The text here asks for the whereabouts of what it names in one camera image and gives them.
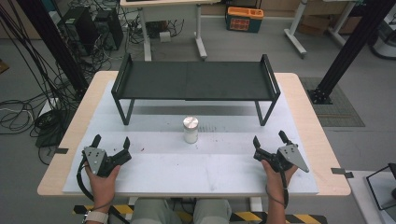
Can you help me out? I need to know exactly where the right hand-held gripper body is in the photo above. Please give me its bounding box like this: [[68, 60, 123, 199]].
[[253, 144, 310, 174]]

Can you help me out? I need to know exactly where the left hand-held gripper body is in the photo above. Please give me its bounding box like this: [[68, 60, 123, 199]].
[[81, 146, 133, 178]]

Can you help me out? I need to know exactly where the white jar with silver lid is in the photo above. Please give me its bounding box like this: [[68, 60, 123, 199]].
[[182, 116, 200, 145]]

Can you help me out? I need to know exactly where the black metal shelf rack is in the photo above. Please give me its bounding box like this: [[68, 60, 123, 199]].
[[110, 53, 282, 127]]

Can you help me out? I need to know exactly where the person's left hand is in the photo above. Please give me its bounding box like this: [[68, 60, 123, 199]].
[[84, 163, 121, 214]]

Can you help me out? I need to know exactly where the person's right hand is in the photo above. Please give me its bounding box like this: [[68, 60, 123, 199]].
[[261, 159, 299, 203]]

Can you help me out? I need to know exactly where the white wristwatch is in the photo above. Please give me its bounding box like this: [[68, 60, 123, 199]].
[[81, 210, 110, 224]]

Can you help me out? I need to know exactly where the grey floor mat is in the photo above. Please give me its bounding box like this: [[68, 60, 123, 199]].
[[299, 77, 366, 128]]

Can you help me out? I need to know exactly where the white table mat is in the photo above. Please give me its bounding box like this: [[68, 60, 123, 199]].
[[62, 79, 320, 196]]

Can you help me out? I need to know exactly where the yellow black hazard tape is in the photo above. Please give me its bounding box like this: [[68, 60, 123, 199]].
[[72, 203, 329, 224]]

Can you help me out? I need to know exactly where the person's left leg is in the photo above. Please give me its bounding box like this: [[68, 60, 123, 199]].
[[130, 198, 173, 224]]

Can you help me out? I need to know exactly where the person's leg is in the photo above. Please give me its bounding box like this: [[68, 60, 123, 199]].
[[191, 198, 233, 224], [130, 198, 173, 224]]

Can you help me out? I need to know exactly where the person's right leg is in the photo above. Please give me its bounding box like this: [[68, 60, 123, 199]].
[[191, 198, 233, 224]]

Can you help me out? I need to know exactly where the black framed white board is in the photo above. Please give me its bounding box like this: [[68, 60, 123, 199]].
[[365, 162, 396, 212]]

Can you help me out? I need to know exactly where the black computer tower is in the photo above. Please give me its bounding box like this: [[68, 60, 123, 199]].
[[56, 6, 101, 58], [92, 8, 125, 52]]

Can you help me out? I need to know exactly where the cardboard box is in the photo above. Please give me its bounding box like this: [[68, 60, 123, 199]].
[[297, 13, 363, 35]]

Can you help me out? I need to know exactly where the orange and teal toolbox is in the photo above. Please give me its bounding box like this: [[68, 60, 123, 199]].
[[225, 6, 265, 35]]

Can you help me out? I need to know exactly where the white desk with legs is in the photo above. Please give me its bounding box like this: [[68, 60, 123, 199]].
[[119, 0, 222, 63]]

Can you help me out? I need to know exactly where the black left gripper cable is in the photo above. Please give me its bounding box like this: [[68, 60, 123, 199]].
[[76, 158, 132, 224]]

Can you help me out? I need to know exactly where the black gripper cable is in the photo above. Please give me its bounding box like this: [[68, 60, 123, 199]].
[[76, 158, 132, 224], [264, 169, 290, 210]]

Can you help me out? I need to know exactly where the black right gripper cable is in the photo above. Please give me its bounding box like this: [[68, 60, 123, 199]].
[[264, 169, 290, 210]]

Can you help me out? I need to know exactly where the bundle of black floor cables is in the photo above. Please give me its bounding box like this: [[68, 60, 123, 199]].
[[0, 0, 150, 166]]

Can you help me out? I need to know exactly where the black aluminium frame post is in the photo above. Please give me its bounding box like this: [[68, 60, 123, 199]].
[[16, 0, 91, 100], [306, 0, 396, 105]]

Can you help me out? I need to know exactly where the white desk frame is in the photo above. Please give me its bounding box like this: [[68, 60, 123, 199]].
[[283, 0, 365, 60]]

